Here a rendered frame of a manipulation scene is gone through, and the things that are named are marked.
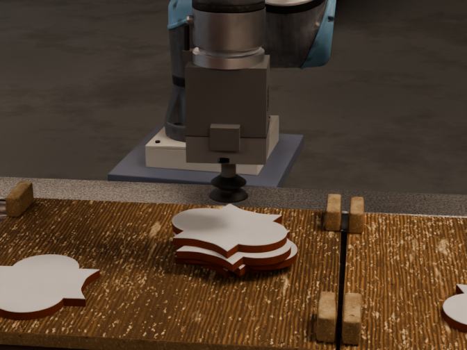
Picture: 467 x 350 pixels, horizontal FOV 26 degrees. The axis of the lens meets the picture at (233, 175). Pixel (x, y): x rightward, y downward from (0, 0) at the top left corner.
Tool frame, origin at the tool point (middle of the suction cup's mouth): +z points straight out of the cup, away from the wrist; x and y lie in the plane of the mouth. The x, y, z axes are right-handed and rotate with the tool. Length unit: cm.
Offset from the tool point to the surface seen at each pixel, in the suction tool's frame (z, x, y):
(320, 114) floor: 101, 378, 10
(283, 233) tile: 3.5, -1.8, 6.1
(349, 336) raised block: 6.4, -18.8, 13.0
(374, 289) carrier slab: 7.4, -6.5, 15.9
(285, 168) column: 14, 50, 5
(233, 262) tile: 4.5, -7.6, 1.2
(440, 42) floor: 101, 552, 86
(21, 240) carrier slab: 7.4, 2.6, -24.4
